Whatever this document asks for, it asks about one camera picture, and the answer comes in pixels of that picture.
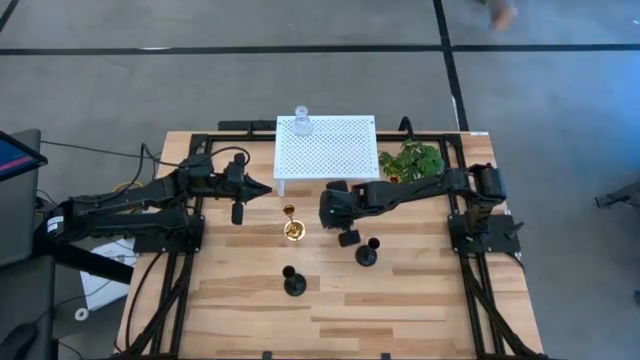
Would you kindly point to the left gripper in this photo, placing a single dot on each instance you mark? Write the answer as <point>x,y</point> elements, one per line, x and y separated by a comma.
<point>234,194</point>

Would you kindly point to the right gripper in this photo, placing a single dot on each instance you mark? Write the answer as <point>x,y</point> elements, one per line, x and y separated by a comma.
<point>340,207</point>

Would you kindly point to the gold candle stick holder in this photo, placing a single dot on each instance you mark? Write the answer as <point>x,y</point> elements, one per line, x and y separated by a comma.
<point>294,230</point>

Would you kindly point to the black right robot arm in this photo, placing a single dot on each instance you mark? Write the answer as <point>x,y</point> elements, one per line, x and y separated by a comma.
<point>425,187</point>

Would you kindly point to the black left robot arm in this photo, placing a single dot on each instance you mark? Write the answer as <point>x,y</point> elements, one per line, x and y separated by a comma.
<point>125,197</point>

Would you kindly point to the black candle stick holder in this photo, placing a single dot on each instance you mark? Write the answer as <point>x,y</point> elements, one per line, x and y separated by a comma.
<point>295,286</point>
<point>366,256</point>

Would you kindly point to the white perforated metal shelf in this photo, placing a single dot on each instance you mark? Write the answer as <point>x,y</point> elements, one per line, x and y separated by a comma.
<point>325,150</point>

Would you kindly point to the green potted plant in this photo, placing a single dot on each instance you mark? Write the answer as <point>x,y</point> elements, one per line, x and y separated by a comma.
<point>412,160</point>

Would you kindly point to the black stand beam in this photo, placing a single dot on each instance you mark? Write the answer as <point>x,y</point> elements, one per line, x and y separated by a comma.
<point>95,262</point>

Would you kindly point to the white paper sheet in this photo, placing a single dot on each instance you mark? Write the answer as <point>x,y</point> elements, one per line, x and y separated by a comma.
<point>105,290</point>

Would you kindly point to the white tape roll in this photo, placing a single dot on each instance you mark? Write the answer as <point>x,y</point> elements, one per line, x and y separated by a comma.
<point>82,314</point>

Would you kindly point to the computer monitor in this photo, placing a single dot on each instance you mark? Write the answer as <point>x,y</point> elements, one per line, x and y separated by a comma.
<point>17,157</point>

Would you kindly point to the person's foot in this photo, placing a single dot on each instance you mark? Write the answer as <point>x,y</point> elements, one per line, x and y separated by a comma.
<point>502,17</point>

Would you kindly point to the dark stand leg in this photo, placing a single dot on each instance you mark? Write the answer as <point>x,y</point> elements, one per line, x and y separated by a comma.
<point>620,196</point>

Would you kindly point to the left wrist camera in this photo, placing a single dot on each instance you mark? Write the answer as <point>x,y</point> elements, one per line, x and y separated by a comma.
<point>234,174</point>

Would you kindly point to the black frame bracket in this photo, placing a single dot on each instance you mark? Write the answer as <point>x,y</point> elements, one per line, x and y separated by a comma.
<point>240,125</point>

